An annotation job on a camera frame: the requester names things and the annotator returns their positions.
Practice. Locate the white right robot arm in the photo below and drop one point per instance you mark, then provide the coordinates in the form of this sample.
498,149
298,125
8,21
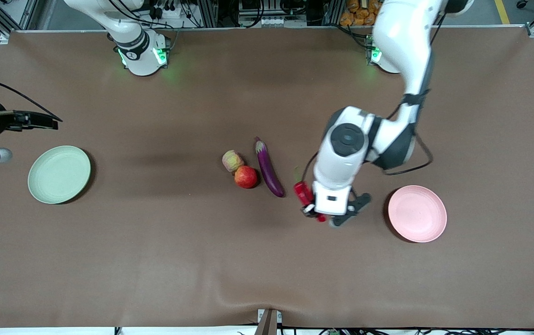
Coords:
136,56

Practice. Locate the orange items pile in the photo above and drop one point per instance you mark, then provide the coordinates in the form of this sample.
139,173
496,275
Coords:
357,14

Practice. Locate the brown table cloth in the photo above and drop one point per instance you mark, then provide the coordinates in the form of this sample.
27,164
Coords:
155,256

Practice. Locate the black caster wheel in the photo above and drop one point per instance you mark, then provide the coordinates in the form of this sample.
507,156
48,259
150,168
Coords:
521,3

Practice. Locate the pale green plate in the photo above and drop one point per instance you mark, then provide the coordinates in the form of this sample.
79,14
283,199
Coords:
59,174

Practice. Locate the red chili pepper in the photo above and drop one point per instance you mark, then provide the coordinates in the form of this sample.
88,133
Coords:
302,191

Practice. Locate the red apple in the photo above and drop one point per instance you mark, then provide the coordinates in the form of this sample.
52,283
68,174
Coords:
246,177

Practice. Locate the aluminium frame strut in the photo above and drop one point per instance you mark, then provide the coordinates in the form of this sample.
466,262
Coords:
29,11

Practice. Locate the purple eggplant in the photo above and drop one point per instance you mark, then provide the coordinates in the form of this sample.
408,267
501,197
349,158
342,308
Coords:
267,167

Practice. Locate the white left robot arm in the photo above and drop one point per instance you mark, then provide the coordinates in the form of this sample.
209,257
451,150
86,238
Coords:
402,42

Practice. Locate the white power strip with plugs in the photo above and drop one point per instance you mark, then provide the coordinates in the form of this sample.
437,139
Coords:
169,14

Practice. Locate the aluminium frame post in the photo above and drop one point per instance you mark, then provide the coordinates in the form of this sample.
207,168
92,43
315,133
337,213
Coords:
332,11
209,11

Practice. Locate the pink plate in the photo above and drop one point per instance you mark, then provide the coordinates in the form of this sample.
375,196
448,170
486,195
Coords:
417,214

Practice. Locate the metal mount bar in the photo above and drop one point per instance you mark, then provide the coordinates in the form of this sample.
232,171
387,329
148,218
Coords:
267,325

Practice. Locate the long white power strip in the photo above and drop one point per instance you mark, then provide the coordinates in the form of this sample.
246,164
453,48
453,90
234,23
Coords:
271,22

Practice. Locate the pale green pink fruit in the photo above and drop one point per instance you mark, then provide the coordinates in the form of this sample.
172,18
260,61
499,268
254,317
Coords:
233,161

